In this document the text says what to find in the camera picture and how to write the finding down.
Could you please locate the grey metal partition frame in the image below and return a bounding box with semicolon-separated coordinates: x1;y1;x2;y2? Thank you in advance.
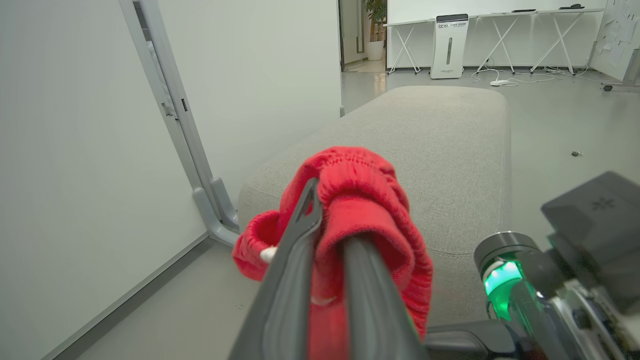
118;0;241;247

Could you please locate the dark grey pointed left gripper right finger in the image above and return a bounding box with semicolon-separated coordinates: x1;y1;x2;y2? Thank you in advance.
424;319;522;360

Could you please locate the potted plant in white pot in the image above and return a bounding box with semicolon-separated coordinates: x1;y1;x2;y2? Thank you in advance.
364;0;388;62

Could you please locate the red knitted garment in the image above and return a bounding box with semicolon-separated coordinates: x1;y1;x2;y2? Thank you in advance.
232;146;434;360

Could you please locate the white power strip with cable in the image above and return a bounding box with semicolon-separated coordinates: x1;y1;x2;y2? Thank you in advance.
470;68;563;87

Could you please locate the white standing air purifier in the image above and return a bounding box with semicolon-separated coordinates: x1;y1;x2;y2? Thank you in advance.
430;13;470;80

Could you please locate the whiteboard with paper notes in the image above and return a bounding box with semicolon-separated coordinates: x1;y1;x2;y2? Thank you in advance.
589;0;640;94

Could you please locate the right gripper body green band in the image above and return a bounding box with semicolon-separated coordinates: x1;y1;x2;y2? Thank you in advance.
473;231;640;360

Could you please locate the dark grey wrist camera box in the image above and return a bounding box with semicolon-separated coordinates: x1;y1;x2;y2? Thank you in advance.
541;171;640;306

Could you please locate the white folding trestle table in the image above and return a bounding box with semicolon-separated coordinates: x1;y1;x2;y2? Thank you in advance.
384;17;480;75
475;8;605;75

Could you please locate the grey fabric bench seat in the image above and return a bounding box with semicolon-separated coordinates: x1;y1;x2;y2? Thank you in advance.
238;85;512;328

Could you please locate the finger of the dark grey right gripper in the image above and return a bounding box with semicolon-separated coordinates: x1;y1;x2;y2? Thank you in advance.
342;238;429;360

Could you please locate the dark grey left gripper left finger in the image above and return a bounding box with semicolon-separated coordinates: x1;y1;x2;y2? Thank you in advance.
229;177;324;360

